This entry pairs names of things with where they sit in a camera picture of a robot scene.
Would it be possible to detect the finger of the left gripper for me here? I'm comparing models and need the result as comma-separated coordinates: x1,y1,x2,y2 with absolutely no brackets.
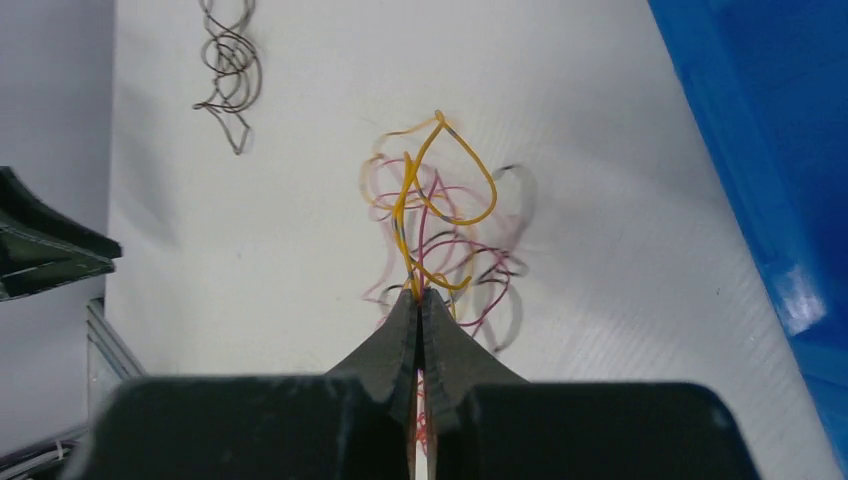
1,166,123,302

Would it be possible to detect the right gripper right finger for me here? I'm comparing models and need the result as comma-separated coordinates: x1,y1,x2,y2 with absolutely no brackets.
421,288,531,432

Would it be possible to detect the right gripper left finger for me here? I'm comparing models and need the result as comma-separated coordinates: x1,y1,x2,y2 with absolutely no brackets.
327,290,420,427

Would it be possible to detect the yellow cable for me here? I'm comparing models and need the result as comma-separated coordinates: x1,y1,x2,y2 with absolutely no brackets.
358,109,499,313

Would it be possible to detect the maroon cable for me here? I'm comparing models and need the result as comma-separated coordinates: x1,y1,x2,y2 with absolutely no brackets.
360,157,531,352

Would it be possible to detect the blue compartment bin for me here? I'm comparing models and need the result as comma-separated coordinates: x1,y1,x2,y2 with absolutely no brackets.
650,0,847,466

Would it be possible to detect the dark brown cable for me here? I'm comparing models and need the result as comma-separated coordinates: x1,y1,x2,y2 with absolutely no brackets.
192,0,265,157

